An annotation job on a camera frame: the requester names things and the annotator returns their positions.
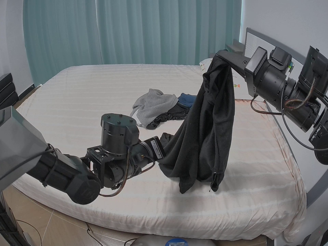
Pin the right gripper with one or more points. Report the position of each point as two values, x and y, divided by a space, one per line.
269 83

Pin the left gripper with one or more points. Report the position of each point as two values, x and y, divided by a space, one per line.
143 154

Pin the black T-shirt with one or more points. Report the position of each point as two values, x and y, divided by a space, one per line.
205 127

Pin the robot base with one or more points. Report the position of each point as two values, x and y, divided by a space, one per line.
153 242

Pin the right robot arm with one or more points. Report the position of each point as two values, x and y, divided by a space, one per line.
315 65

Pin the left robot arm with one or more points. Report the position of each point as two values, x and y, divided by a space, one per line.
23 142

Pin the pile of clothes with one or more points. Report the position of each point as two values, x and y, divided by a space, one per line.
153 104

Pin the bed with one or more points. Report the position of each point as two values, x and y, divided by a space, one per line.
76 99

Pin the grey bedside table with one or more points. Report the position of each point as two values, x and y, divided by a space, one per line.
235 47

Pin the white printed pillow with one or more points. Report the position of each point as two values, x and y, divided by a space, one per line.
239 92

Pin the blue-green curtain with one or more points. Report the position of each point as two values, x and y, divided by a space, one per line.
166 22
64 22

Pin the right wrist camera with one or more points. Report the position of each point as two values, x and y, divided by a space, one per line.
281 59

